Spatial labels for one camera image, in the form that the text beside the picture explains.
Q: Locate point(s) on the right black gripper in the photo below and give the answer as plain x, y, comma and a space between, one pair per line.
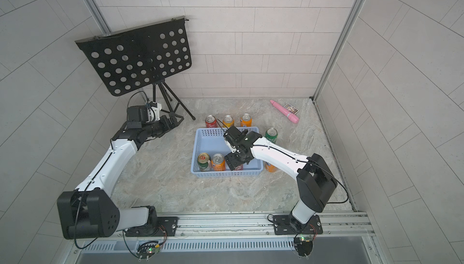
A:
231, 161

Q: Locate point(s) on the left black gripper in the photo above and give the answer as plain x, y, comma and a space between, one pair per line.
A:
167, 126

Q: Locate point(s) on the orange can front row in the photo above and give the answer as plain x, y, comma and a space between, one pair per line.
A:
218, 163

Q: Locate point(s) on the green and red can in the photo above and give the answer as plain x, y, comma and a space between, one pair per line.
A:
203, 161

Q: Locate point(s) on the orange Fanta can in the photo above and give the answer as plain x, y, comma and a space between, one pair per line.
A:
270, 167

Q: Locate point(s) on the orange soda can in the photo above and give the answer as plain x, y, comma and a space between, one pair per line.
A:
246, 120
228, 121

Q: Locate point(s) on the red cola can back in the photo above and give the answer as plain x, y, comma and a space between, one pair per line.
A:
211, 121

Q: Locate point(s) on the green Sprite can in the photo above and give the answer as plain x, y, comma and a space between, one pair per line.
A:
271, 135

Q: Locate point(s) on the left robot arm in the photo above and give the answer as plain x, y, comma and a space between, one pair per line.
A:
88, 212

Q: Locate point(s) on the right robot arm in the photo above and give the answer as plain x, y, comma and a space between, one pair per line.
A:
315, 181

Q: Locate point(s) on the lavender perforated plastic basket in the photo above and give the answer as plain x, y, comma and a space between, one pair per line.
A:
211, 141

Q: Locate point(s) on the pink marker pen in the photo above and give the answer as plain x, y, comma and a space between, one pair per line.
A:
290, 116

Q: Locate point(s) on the black perforated music stand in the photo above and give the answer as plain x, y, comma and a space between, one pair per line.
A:
134, 58

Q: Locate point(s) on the small brown card box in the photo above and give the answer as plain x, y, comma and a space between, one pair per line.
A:
291, 108

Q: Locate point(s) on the right round circuit board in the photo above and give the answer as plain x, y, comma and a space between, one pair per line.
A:
303, 246

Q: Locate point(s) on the round circuit board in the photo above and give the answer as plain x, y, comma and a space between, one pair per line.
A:
303, 246
147, 250

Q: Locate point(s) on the left round circuit board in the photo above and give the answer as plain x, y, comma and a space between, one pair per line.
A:
147, 250

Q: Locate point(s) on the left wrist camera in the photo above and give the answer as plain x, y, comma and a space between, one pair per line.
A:
139, 116

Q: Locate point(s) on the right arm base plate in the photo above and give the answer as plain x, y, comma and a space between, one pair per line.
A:
287, 225

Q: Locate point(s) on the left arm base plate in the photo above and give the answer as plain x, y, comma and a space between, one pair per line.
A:
165, 226

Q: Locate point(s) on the aluminium front rail frame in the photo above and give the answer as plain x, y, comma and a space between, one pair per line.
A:
214, 232

